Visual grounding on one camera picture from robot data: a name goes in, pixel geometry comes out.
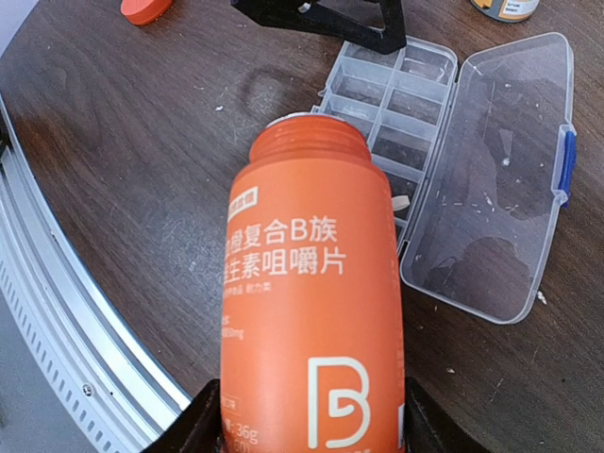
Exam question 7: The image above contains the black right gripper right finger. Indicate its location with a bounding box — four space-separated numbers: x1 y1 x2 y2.
404 377 479 453

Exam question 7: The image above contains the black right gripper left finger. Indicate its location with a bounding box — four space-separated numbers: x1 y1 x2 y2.
150 379 222 453

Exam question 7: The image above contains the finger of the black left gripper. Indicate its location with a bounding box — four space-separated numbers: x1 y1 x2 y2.
231 0 407 55

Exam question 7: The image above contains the orange pill bottle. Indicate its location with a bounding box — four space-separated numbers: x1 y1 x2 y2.
220 113 406 452

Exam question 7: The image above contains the orange bottle cap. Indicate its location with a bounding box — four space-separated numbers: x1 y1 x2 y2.
120 0 174 25

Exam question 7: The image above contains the clear plastic pill organizer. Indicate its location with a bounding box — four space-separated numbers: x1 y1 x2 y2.
314 32 577 325

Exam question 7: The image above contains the grey lid supplement bottle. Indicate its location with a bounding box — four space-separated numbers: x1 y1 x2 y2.
470 0 540 23

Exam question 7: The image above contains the front aluminium rail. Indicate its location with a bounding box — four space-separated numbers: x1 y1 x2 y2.
1 109 191 452

